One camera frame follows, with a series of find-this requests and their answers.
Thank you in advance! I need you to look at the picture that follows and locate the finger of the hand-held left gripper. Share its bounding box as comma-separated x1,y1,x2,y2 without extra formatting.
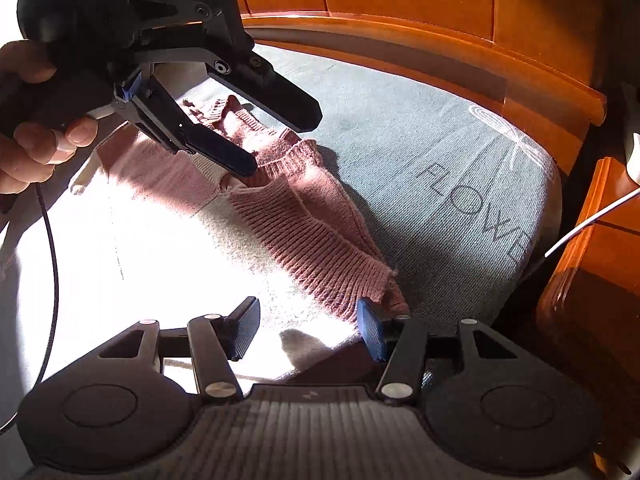
111,71,259,179
132,12,323,132

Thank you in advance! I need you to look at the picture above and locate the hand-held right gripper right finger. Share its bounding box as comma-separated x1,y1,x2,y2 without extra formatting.
356,296,518,406

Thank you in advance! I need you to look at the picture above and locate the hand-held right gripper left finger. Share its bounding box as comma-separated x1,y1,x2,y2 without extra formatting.
97,296,262,405

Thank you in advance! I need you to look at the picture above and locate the pink and cream knit sweater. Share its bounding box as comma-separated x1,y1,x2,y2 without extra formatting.
0,94,412,396

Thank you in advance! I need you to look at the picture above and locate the person's left hand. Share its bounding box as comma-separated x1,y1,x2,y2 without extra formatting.
0,40,99,196

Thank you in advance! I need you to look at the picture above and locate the wooden nightstand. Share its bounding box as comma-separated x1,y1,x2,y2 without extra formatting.
535,156,640,480

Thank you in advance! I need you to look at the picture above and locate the white plug adapter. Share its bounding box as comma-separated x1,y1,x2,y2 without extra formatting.
627,131,640,186

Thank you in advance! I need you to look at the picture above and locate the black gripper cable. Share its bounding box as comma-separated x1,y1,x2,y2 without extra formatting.
0,180,61,433

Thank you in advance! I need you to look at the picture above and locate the white charging cable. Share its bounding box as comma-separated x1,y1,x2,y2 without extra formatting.
544,192,640,259

